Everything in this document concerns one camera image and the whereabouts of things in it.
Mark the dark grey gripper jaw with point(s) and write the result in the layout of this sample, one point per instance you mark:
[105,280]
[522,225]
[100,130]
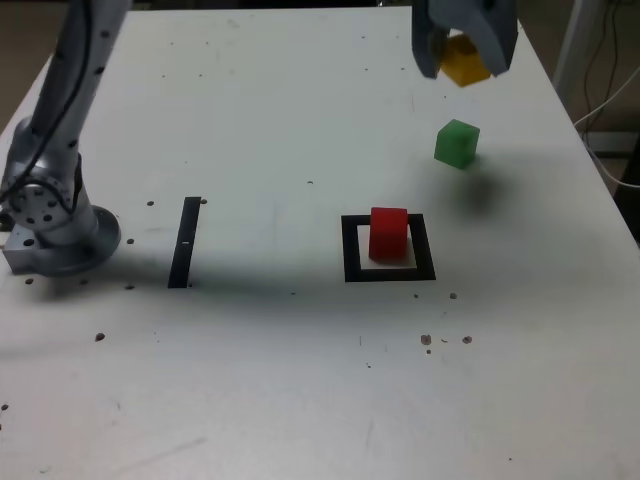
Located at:
[425,50]

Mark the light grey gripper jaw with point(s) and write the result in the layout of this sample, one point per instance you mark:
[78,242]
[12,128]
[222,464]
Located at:
[495,35]

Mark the yellow cube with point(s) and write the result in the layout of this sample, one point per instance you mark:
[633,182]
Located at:
[462,65]

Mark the green cube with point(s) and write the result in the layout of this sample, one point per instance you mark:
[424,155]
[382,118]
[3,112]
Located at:
[456,145]

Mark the red cube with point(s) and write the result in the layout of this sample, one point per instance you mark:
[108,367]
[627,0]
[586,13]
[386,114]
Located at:
[387,235]

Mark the black tape square outline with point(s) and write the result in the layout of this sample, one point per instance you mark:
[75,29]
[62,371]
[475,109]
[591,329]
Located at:
[350,250]

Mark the black tape strip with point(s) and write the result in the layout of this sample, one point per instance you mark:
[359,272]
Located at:
[182,245]

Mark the white metal post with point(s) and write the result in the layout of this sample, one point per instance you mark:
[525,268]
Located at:
[575,40]

